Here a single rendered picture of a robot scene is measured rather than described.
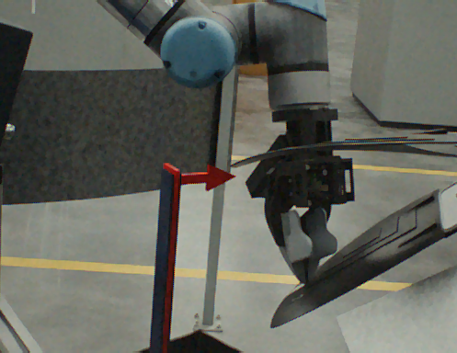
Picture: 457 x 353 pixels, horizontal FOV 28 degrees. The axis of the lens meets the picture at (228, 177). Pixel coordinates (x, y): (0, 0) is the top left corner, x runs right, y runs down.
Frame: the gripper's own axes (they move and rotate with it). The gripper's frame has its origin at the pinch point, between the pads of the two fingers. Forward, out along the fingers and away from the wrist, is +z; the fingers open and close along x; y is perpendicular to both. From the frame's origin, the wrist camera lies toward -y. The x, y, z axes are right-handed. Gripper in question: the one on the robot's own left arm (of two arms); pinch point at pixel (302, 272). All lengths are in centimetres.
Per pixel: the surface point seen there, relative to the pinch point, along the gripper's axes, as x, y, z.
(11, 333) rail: -29.5, -25.7, 6.5
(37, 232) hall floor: 61, -304, 10
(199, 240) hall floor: 127, -276, 19
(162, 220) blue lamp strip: -29.2, 23.3, -9.5
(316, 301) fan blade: -3.7, 8.3, 2.4
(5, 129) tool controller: -26.6, -32.8, -21.0
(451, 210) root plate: 9.4, 16.8, -7.1
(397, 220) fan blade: 7.8, 9.4, -6.0
